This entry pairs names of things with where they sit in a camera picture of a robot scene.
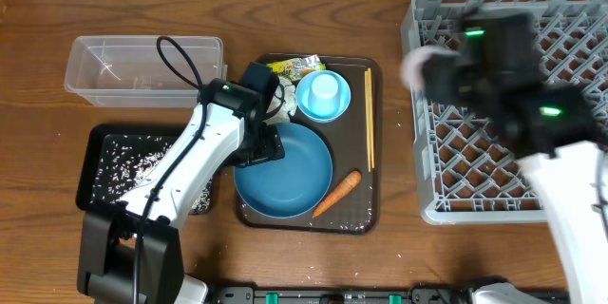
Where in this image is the pile of white rice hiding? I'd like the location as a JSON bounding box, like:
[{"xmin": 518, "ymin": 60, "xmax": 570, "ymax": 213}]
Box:
[{"xmin": 92, "ymin": 133, "xmax": 213, "ymax": 214}]

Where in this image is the dark blue plate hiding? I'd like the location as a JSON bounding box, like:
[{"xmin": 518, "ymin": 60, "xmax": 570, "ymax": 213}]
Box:
[{"xmin": 234, "ymin": 123, "xmax": 333, "ymax": 219}]

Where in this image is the grey dishwasher rack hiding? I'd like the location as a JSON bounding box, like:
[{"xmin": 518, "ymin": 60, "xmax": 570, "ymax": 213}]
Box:
[{"xmin": 401, "ymin": 0, "xmax": 607, "ymax": 225}]

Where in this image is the green snack wrapper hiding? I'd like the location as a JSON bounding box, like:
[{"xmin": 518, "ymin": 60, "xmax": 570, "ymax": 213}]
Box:
[{"xmin": 267, "ymin": 54, "xmax": 326, "ymax": 81}]

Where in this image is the black waste tray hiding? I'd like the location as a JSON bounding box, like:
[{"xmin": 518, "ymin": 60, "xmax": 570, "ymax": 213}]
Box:
[{"xmin": 75, "ymin": 123, "xmax": 222, "ymax": 217}]

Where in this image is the light blue bowl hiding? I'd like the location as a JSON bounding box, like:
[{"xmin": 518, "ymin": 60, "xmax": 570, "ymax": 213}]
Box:
[{"xmin": 295, "ymin": 70, "xmax": 352, "ymax": 123}]

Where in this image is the left wooden chopstick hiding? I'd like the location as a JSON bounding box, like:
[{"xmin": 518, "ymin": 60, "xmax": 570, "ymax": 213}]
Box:
[{"xmin": 364, "ymin": 68, "xmax": 372, "ymax": 172}]

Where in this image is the wooden chopstick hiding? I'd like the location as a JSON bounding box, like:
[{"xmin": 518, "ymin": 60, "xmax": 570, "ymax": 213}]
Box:
[
  {"xmin": 364, "ymin": 68, "xmax": 372, "ymax": 172},
  {"xmin": 367, "ymin": 68, "xmax": 375, "ymax": 169}
]

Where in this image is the crumpled white tissue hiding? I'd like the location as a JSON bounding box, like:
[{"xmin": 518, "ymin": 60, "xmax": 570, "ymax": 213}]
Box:
[{"xmin": 264, "ymin": 77, "xmax": 297, "ymax": 124}]

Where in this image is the light blue cup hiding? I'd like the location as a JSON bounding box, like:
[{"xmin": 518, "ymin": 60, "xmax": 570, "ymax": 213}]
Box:
[{"xmin": 308, "ymin": 73, "xmax": 339, "ymax": 117}]

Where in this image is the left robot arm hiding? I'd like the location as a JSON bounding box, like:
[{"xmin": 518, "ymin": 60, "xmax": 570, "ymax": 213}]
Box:
[{"xmin": 77, "ymin": 74, "xmax": 284, "ymax": 303}]

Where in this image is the orange carrot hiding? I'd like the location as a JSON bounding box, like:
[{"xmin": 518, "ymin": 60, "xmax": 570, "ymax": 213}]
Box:
[{"xmin": 313, "ymin": 170, "xmax": 362, "ymax": 218}]

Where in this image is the clear plastic bin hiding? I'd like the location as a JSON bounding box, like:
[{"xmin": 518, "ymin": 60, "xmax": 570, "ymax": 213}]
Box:
[{"xmin": 64, "ymin": 35, "xmax": 198, "ymax": 108}]

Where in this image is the pale pink cup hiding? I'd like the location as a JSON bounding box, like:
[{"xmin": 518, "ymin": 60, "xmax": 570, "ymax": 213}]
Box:
[{"xmin": 400, "ymin": 46, "xmax": 457, "ymax": 91}]

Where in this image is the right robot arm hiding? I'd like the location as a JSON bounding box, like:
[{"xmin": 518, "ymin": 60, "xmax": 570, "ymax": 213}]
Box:
[{"xmin": 401, "ymin": 47, "xmax": 607, "ymax": 303}]

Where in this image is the right wooden chopstick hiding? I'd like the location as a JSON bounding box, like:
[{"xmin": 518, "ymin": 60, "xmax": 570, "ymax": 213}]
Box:
[{"xmin": 367, "ymin": 68, "xmax": 375, "ymax": 169}]

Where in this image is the brown serving tray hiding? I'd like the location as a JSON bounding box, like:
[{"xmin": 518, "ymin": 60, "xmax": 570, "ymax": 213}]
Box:
[{"xmin": 236, "ymin": 55, "xmax": 382, "ymax": 235}]

